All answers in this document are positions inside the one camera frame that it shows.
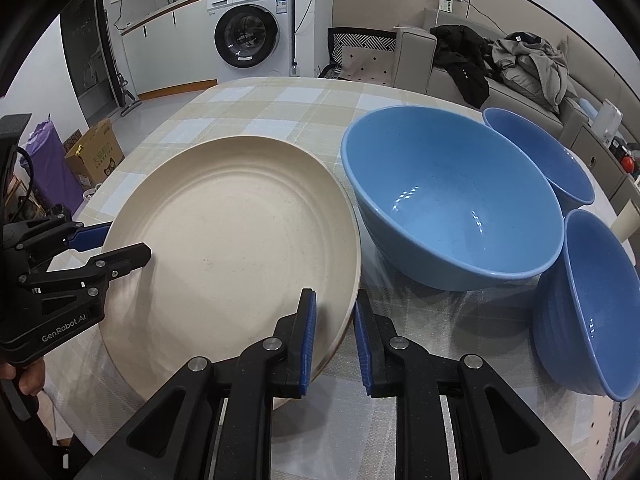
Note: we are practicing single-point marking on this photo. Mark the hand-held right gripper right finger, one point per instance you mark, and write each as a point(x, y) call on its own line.
point(362, 355)

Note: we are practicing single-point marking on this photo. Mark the black jacket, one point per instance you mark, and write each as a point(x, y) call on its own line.
point(465, 65)

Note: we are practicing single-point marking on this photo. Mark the white humidifier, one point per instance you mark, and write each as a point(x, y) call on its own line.
point(609, 122)

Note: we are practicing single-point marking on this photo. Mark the person's left hand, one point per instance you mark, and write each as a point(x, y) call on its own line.
point(27, 377)

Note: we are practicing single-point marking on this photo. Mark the cardboard box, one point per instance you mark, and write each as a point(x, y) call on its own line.
point(95, 155)

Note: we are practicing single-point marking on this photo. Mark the grey clothes pile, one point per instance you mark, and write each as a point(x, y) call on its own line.
point(535, 67)

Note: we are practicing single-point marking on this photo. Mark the dark glass door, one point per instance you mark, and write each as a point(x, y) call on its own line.
point(85, 50)

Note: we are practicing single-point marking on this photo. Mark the grey side cabinet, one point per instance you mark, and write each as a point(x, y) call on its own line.
point(595, 160)

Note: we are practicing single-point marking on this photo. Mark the grey sofa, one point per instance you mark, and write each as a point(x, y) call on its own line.
point(415, 60)

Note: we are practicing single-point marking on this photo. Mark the blue ribbed bowl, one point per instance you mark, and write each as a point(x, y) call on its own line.
point(545, 160)
point(450, 200)
point(590, 310)

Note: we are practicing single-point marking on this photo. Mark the light blue pillow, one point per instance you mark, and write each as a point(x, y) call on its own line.
point(587, 107)

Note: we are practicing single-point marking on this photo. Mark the white washing machine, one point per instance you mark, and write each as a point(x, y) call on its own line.
point(250, 35)

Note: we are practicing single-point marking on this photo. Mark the white kitchen base cabinets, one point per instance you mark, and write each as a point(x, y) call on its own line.
point(170, 50)

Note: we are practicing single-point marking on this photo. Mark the floor mop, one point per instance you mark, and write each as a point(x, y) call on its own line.
point(127, 95)

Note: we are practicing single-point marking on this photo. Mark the red round object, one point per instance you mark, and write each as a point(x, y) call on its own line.
point(628, 162)

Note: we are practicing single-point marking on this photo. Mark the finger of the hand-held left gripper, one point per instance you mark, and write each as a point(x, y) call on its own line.
point(120, 260)
point(90, 237)

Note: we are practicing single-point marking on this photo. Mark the black white geometric cushion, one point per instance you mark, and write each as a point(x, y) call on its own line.
point(362, 41)

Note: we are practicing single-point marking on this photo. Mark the cream round plate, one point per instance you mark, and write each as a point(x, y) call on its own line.
point(336, 352)
point(225, 240)

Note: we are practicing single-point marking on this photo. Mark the beige tumbler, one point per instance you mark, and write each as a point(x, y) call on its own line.
point(627, 220)

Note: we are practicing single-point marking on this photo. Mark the purple bag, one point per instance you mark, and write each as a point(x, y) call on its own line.
point(50, 160)

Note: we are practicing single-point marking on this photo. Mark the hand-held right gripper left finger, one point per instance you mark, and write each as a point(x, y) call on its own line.
point(307, 350)

